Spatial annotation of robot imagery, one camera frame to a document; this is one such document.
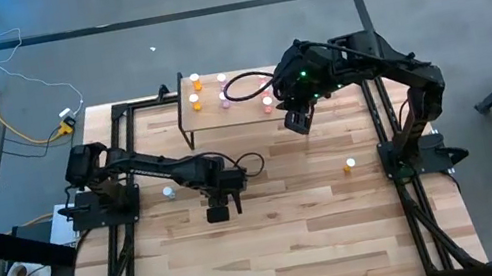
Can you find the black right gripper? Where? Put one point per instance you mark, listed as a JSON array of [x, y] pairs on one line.
[[299, 118]]

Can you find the purple pink medicine bottle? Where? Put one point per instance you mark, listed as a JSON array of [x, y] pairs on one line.
[[223, 102], [222, 81]]

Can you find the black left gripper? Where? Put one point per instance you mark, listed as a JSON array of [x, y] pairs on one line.
[[228, 181]]

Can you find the amber yellow medicine bottle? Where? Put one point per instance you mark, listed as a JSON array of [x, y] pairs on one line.
[[350, 162], [195, 103], [196, 83]]

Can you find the yellow power plug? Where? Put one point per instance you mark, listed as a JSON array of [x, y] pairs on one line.
[[67, 127]]

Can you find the teal medicine bottle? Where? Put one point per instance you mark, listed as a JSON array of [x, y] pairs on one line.
[[168, 192]]

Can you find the small white paper scrap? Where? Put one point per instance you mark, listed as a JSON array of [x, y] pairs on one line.
[[152, 49]]

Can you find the wooden shelf black legs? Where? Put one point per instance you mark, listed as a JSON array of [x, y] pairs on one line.
[[222, 117]]

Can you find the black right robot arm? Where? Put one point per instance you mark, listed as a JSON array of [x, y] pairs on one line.
[[407, 74]]

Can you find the white paper sheet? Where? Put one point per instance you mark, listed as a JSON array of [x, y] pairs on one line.
[[62, 226]]

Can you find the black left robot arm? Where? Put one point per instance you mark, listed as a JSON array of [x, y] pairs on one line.
[[155, 169]]

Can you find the black aluminium table frame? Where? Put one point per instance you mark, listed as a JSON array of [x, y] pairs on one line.
[[144, 104]]

